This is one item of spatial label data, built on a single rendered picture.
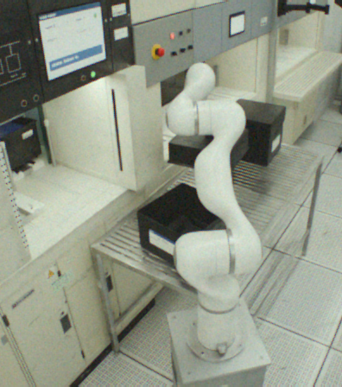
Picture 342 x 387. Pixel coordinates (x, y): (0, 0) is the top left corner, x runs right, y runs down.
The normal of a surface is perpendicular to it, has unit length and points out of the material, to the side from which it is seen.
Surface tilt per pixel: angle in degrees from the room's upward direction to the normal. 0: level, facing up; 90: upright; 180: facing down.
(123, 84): 90
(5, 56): 90
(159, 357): 0
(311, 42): 90
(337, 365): 0
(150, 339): 0
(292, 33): 90
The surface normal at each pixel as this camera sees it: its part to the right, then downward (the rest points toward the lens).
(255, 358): -0.04, -0.84
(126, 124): -0.56, 0.47
